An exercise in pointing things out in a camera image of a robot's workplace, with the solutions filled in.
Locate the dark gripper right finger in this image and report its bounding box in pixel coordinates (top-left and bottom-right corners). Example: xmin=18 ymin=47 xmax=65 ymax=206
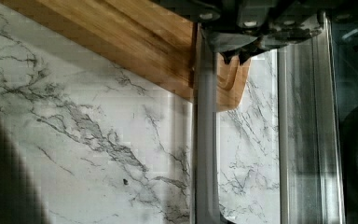
xmin=239 ymin=12 xmax=324 ymax=65

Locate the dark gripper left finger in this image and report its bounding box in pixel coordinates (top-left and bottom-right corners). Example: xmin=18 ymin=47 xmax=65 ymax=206
xmin=203 ymin=29 xmax=258 ymax=65

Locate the stainless steel toaster oven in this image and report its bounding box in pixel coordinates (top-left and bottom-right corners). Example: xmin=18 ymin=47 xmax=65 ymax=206
xmin=278 ymin=21 xmax=358 ymax=224

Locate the bamboo cutting board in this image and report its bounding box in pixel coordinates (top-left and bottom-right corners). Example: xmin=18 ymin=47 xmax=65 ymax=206
xmin=0 ymin=0 xmax=252 ymax=112

